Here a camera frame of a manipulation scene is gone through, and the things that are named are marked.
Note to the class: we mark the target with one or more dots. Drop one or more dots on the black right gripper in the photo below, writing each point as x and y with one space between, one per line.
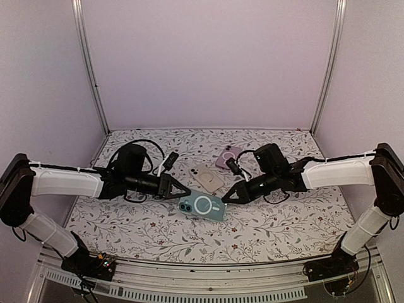
244 196

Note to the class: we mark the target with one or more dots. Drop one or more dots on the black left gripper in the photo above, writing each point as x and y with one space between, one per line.
165 187

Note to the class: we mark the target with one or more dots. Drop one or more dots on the blue phone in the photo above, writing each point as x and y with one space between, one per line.
203 205

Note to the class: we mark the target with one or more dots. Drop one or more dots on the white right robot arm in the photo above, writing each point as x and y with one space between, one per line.
374 179

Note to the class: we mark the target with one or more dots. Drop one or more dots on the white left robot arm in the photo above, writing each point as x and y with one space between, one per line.
26 186

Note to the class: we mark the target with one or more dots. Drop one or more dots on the floral patterned table mat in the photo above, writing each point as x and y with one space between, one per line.
272 229

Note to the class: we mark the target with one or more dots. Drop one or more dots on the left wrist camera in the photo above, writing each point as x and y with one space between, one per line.
167 163

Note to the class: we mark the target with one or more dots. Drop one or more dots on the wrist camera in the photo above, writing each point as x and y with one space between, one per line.
167 163
236 169

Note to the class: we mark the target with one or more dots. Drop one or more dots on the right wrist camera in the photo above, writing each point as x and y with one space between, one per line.
236 169

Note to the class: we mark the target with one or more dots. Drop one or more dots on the purple phone with ring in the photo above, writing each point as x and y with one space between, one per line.
228 152

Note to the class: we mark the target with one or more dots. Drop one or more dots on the front aluminium rail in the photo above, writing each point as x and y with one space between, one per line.
147 281

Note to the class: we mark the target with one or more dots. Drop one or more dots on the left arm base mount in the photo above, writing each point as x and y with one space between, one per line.
102 266

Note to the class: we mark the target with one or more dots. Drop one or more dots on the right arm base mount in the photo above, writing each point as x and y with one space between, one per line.
338 263

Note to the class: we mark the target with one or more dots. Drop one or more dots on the aluminium frame post back left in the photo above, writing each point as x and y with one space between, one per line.
87 61

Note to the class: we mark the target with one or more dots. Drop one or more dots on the aluminium frame post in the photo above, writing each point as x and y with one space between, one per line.
87 61
336 37

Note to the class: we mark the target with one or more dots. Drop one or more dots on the aluminium frame post back right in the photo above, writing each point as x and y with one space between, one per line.
336 37

